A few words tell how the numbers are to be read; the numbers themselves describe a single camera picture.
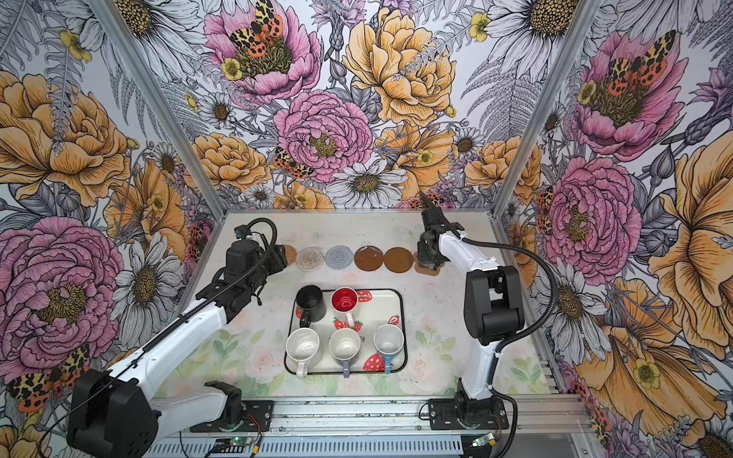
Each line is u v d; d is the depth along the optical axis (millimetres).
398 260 1062
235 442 712
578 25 735
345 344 852
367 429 731
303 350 845
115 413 393
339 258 1076
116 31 734
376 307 938
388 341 856
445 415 739
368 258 1082
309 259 1056
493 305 510
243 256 610
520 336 496
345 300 917
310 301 903
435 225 712
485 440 715
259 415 736
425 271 1037
